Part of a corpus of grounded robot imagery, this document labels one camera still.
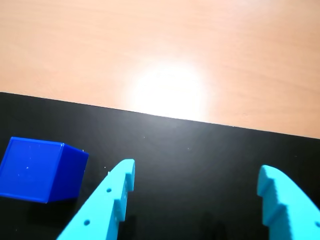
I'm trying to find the cyan gripper finger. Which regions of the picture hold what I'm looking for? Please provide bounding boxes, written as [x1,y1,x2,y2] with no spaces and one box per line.
[256,164,320,240]
[56,158,136,240]

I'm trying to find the blue cube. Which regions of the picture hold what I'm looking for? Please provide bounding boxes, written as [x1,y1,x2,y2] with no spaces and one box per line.
[0,136,90,204]

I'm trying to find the black table mat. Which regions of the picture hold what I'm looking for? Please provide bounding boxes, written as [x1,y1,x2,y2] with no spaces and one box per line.
[0,91,320,240]

